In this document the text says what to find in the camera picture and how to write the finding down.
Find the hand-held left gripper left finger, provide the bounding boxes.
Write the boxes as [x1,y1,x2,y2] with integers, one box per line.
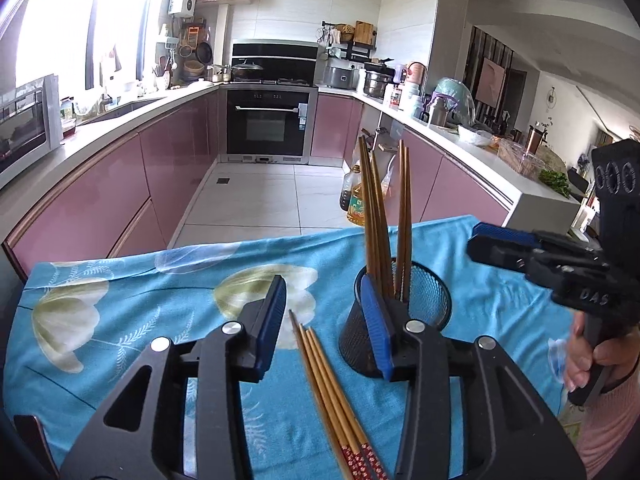
[60,275,288,480]

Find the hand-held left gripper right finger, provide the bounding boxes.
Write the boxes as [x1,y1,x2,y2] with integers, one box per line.
[359,275,587,480]

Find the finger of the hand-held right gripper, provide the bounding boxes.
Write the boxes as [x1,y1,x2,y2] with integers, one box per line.
[466,236,533,275]
[471,222,545,252]

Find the black mesh utensil holder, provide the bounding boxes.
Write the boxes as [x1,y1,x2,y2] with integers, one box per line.
[339,257,452,378]

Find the bunch of wooden chopsticks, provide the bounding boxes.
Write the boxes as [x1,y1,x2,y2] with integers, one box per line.
[289,135,416,480]

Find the person's right forearm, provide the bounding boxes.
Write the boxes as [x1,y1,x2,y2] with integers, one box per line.
[577,365,640,480]

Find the person's right hand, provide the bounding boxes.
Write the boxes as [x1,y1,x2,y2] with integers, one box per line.
[564,312,640,392]

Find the green leafy herbs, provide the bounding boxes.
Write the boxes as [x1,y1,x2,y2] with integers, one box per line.
[539,169,572,198]

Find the pink base cabinets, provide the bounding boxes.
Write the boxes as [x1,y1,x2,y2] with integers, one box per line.
[2,92,221,281]
[310,94,513,226]

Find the clear plastic container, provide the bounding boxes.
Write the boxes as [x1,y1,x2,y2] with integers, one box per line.
[497,137,546,176]

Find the white bowl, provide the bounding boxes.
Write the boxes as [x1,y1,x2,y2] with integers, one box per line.
[457,124,493,147]

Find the blue floral tablecloth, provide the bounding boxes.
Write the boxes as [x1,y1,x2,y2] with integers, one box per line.
[2,215,576,480]

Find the yellow oil bottle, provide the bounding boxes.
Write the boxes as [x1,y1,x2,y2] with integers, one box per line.
[346,184,373,226]

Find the steel mug with purple lid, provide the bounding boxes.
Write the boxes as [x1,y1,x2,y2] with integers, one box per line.
[427,95,451,127]

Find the dark sauce bottle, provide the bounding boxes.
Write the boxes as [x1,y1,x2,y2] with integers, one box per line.
[339,164,362,211]

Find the green plastic bag cover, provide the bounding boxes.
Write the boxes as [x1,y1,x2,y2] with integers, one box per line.
[432,77,476,126]

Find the stainless steel pot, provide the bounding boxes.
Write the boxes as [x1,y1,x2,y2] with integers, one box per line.
[362,62,395,98]

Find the black built-in oven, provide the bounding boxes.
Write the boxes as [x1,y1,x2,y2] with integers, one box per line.
[220,85,319,163]

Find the silver rice cooker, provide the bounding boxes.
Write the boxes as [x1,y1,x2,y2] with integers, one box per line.
[322,62,358,90]

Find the white kitchen countertop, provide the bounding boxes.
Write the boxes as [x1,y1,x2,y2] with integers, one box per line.
[0,80,583,241]

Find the black wok with lid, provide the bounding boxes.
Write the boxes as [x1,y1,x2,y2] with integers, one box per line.
[231,59,264,81]

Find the kitchen sink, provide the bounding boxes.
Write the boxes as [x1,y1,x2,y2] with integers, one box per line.
[77,97,166,126]

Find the black range hood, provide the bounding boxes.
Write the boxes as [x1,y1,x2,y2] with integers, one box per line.
[231,40,320,86]

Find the white microwave oven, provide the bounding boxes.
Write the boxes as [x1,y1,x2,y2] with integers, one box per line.
[0,74,63,188]

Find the large kitchen window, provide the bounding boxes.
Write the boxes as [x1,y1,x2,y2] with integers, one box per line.
[0,0,176,96]

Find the framed wall picture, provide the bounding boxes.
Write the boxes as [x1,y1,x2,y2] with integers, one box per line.
[475,56,506,108]

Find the black wall rack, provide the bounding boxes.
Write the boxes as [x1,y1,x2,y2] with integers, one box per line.
[320,20,377,61]

